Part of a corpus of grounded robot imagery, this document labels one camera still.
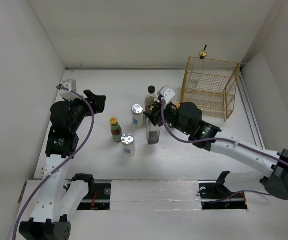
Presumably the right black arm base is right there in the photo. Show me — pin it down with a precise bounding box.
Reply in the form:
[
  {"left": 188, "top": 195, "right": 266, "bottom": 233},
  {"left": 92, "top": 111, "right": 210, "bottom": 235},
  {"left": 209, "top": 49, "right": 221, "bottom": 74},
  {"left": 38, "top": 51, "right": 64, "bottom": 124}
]
[{"left": 196, "top": 171, "right": 248, "bottom": 210}]

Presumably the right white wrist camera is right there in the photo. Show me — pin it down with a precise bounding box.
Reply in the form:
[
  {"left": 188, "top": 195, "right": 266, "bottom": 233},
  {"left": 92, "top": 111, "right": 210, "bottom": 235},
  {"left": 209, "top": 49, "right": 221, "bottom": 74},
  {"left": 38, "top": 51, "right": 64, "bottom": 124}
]
[{"left": 158, "top": 85, "right": 176, "bottom": 104}]

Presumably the rear silver-lid spice jar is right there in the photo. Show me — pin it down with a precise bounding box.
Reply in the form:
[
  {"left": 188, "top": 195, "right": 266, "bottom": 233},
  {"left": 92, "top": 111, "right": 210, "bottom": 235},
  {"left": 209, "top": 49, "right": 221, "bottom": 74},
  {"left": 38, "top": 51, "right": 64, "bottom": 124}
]
[{"left": 131, "top": 103, "right": 144, "bottom": 128}]

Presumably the aluminium side rail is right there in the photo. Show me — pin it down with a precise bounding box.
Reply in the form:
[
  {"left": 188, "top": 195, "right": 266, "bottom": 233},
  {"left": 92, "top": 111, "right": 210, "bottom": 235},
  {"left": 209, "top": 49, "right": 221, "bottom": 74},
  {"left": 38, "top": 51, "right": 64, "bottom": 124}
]
[{"left": 238, "top": 68, "right": 266, "bottom": 148}]

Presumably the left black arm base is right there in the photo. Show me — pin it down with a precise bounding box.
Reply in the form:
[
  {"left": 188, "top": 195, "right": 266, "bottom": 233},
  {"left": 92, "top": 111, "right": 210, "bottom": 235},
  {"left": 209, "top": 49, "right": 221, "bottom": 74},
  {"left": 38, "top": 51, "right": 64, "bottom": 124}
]
[{"left": 63, "top": 173, "right": 112, "bottom": 211}]

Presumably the dark-filled gold-spout oil bottle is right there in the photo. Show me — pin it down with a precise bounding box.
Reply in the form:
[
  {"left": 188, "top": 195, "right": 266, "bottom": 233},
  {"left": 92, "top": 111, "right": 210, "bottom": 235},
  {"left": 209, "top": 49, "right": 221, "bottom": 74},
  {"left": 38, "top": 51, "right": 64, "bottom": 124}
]
[{"left": 146, "top": 106, "right": 161, "bottom": 145}]

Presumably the right yellow-cap sauce bottle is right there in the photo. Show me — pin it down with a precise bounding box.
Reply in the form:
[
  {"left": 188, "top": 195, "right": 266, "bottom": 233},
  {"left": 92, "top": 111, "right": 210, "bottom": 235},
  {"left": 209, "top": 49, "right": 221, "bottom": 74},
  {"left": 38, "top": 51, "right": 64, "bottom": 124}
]
[{"left": 174, "top": 102, "right": 181, "bottom": 108}]

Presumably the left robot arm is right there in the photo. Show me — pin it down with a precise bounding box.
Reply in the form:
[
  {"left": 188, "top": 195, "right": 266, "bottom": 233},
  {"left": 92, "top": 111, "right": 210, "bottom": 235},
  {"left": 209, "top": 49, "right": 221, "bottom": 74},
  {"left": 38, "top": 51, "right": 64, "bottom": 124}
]
[{"left": 12, "top": 86, "right": 107, "bottom": 240}]

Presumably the front silver-lid spice jar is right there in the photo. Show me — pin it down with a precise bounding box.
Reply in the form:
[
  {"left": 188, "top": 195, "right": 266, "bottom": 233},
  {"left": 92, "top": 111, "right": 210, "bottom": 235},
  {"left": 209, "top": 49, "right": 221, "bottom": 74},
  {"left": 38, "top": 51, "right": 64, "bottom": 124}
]
[{"left": 121, "top": 133, "right": 136, "bottom": 156}]

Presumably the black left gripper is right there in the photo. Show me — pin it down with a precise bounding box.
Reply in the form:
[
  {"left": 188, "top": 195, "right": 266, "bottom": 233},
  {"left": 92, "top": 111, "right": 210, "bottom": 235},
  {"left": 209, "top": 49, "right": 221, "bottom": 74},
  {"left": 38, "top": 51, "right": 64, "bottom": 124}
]
[{"left": 65, "top": 90, "right": 105, "bottom": 132}]

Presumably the gold wire basket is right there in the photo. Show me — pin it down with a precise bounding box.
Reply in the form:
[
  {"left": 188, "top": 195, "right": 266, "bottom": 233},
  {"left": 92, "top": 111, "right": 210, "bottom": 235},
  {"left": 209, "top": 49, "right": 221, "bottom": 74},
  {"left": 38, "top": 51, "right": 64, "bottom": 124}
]
[{"left": 180, "top": 58, "right": 240, "bottom": 121}]

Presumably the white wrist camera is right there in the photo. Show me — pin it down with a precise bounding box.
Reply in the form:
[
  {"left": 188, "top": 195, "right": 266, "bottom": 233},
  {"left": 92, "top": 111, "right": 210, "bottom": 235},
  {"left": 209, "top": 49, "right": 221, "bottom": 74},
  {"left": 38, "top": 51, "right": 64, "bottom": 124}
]
[
  {"left": 158, "top": 85, "right": 176, "bottom": 104},
  {"left": 59, "top": 79, "right": 77, "bottom": 101}
]

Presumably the yellow-cap sauce bottle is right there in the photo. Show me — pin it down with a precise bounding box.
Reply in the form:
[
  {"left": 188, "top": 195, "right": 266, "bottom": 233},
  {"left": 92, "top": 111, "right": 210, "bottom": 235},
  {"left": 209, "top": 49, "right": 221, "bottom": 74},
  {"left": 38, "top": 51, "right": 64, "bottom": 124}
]
[
  {"left": 109, "top": 117, "right": 123, "bottom": 142},
  {"left": 174, "top": 102, "right": 181, "bottom": 108}
]

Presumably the clear oil bottle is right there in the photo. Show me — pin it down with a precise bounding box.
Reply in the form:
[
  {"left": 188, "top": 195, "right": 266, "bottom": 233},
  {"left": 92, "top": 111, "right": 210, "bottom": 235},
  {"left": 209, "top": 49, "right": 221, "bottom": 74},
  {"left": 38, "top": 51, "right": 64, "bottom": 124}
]
[{"left": 187, "top": 44, "right": 208, "bottom": 89}]

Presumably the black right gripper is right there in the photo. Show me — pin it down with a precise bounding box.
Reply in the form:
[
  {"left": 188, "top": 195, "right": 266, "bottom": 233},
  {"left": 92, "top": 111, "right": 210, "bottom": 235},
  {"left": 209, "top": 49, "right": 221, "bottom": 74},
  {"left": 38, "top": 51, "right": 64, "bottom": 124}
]
[{"left": 143, "top": 100, "right": 192, "bottom": 136}]

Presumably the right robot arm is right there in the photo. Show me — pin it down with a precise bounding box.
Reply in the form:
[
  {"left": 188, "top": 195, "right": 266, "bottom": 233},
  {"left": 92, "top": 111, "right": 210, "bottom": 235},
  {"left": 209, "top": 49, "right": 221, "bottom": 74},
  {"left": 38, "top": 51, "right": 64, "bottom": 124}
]
[{"left": 143, "top": 100, "right": 288, "bottom": 200}]

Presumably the left yellow-cap sauce bottle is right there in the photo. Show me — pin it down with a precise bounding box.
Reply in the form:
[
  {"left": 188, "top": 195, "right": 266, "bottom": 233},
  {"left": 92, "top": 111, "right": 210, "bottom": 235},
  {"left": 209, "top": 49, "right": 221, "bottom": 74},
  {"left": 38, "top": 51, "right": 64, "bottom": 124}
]
[{"left": 109, "top": 117, "right": 123, "bottom": 142}]

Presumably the white foam front board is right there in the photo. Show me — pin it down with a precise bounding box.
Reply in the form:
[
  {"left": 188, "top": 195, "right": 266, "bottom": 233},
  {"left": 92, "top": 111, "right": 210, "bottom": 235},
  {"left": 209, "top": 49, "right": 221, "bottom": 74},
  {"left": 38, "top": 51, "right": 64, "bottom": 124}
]
[{"left": 110, "top": 180, "right": 202, "bottom": 212}]

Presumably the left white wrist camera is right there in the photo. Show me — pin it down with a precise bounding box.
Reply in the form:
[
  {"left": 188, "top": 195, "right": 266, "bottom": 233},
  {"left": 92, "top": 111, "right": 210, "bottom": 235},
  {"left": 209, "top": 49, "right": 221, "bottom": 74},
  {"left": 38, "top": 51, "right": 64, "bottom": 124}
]
[{"left": 59, "top": 79, "right": 77, "bottom": 101}]

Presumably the silver-lid spice jar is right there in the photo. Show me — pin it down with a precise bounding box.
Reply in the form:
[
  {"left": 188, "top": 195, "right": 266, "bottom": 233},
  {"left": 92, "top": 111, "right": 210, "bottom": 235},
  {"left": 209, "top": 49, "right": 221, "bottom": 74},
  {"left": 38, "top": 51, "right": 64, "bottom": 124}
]
[
  {"left": 121, "top": 133, "right": 136, "bottom": 156},
  {"left": 131, "top": 103, "right": 144, "bottom": 128}
]

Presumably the clear bottle black cap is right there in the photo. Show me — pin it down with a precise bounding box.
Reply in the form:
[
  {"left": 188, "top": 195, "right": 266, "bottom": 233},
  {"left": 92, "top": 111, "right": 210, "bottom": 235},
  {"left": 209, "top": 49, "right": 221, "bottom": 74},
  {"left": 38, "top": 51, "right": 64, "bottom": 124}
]
[{"left": 144, "top": 85, "right": 158, "bottom": 113}]

